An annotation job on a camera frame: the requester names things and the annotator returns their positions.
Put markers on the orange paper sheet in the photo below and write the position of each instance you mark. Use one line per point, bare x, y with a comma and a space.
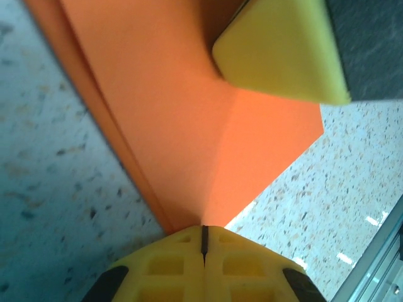
157, 110

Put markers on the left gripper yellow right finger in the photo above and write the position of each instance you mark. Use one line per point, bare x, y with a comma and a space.
245, 270

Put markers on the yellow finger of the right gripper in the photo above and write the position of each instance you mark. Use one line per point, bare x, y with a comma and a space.
277, 47

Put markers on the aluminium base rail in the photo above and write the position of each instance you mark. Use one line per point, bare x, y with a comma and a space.
381, 267

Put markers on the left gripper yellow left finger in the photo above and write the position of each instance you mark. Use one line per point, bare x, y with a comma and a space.
163, 270

